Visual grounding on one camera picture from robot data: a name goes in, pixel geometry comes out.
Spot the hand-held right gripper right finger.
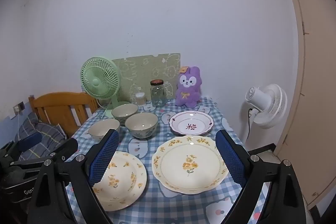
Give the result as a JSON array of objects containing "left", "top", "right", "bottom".
[{"left": 215, "top": 130, "right": 307, "bottom": 224}]

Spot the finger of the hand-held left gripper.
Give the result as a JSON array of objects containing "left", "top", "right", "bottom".
[
  {"left": 0, "top": 132, "right": 43, "bottom": 161},
  {"left": 8, "top": 138, "right": 79, "bottom": 174}
]

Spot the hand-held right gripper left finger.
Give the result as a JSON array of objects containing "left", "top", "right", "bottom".
[{"left": 28, "top": 129, "right": 120, "bottom": 224}]

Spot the round yellow flower plate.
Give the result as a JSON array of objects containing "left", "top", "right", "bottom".
[{"left": 92, "top": 151, "right": 147, "bottom": 212}]

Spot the cream floral bowl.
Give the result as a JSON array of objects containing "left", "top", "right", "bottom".
[
  {"left": 125, "top": 112, "right": 159, "bottom": 139},
  {"left": 88, "top": 118, "right": 121, "bottom": 141},
  {"left": 111, "top": 103, "right": 139, "bottom": 125}
]

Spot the scalloped yellow flower plate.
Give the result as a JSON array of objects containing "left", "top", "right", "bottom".
[{"left": 152, "top": 135, "right": 229, "bottom": 194}]

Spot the white plate with red pattern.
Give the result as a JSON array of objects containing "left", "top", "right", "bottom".
[{"left": 169, "top": 110, "right": 214, "bottom": 136}]

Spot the grey plaid pillow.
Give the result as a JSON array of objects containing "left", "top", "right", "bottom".
[{"left": 14, "top": 112, "right": 67, "bottom": 160}]

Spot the wooden bed headboard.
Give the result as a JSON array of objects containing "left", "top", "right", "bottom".
[{"left": 28, "top": 92, "right": 99, "bottom": 138}]

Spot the white standing fan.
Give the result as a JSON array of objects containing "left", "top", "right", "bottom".
[{"left": 245, "top": 84, "right": 288, "bottom": 129}]

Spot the small toothpick container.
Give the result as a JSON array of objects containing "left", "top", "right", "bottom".
[{"left": 135, "top": 92, "right": 146, "bottom": 106}]

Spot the green desk fan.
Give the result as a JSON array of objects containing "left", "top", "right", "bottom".
[{"left": 80, "top": 57, "right": 132, "bottom": 118}]

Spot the blue checked tablecloth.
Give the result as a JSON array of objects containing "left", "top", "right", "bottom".
[{"left": 64, "top": 97, "right": 264, "bottom": 224}]

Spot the purple plush toy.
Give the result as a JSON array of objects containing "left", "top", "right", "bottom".
[{"left": 175, "top": 66, "right": 202, "bottom": 107}]

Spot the glass jar with black lid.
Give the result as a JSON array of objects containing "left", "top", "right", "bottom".
[{"left": 150, "top": 80, "right": 166, "bottom": 107}]

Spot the green printed board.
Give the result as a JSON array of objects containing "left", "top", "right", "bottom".
[{"left": 112, "top": 53, "right": 181, "bottom": 104}]

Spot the beige door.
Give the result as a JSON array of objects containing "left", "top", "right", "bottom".
[{"left": 274, "top": 0, "right": 336, "bottom": 210}]

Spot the black fan cable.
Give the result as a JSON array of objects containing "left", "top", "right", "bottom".
[{"left": 247, "top": 108, "right": 256, "bottom": 140}]

